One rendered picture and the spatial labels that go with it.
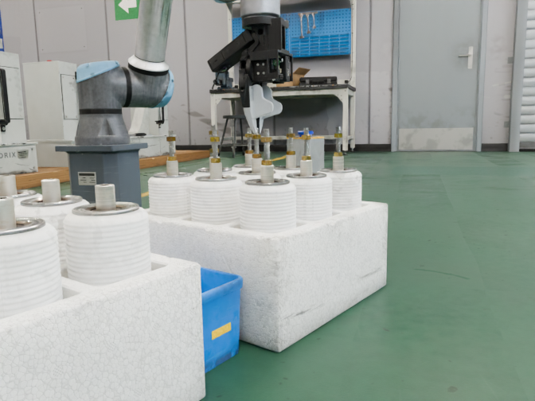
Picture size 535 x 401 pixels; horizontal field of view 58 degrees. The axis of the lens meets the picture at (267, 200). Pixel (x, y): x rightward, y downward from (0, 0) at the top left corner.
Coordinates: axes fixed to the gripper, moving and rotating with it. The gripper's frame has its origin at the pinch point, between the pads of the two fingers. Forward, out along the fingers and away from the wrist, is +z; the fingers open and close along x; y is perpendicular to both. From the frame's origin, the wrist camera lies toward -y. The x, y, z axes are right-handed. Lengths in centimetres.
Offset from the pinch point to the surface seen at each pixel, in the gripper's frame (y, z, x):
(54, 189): -7.7, 7.5, -42.0
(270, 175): 10.5, 7.9, -14.7
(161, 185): -12.7, 10.6, -13.7
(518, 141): 61, 23, 518
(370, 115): -101, -9, 504
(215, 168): -1.4, 7.2, -12.5
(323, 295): 18.2, 28.9, -10.5
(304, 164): 12.2, 7.0, -3.6
